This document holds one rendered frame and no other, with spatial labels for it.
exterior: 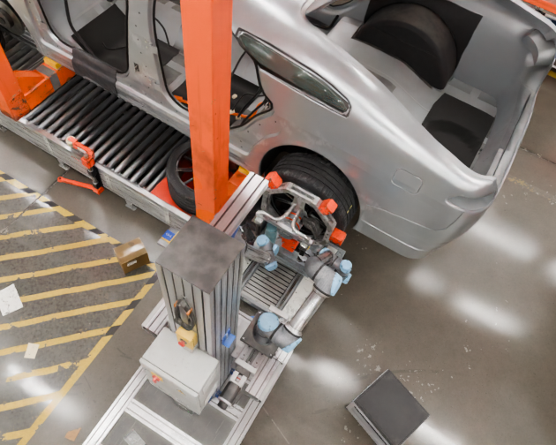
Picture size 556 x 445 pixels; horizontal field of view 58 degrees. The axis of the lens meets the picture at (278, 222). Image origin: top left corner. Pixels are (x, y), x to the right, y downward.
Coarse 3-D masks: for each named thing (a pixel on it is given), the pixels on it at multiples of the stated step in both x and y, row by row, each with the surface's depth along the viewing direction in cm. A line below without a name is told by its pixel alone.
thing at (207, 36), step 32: (192, 0) 201; (224, 0) 204; (192, 32) 214; (224, 32) 218; (192, 64) 230; (224, 64) 234; (192, 96) 248; (224, 96) 252; (192, 128) 270; (224, 128) 273; (192, 160) 295; (224, 160) 297; (224, 192) 328
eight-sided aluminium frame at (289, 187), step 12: (264, 192) 338; (276, 192) 330; (288, 192) 322; (300, 192) 323; (264, 204) 349; (312, 204) 317; (276, 216) 361; (324, 216) 321; (312, 240) 352; (324, 240) 342
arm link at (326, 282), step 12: (324, 264) 277; (312, 276) 275; (324, 276) 272; (336, 276) 272; (324, 288) 272; (336, 288) 271; (312, 300) 275; (300, 312) 277; (312, 312) 276; (288, 324) 280; (300, 324) 277; (276, 336) 279; (288, 336) 277; (300, 336) 280; (288, 348) 277
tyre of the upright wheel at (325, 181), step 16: (288, 160) 336; (304, 160) 328; (320, 160) 327; (288, 176) 324; (304, 176) 319; (320, 176) 321; (336, 176) 325; (320, 192) 318; (336, 192) 321; (352, 192) 332; (336, 208) 322; (352, 208) 336; (336, 224) 335
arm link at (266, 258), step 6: (240, 234) 271; (240, 240) 268; (246, 246) 272; (252, 246) 281; (246, 252) 275; (252, 252) 279; (258, 252) 284; (264, 252) 291; (270, 252) 300; (252, 258) 283; (258, 258) 285; (264, 258) 290; (270, 258) 295; (264, 264) 295; (270, 264) 296; (276, 264) 298; (270, 270) 300
